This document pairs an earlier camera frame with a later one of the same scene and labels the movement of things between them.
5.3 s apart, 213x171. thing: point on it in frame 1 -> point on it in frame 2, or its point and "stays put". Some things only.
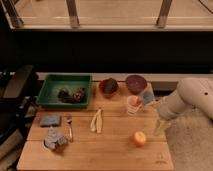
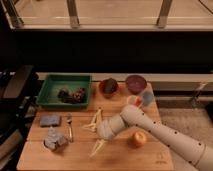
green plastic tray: (65, 90) stays put
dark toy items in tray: (67, 96) stays put
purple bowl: (136, 84) stays put
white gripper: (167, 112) -> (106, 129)
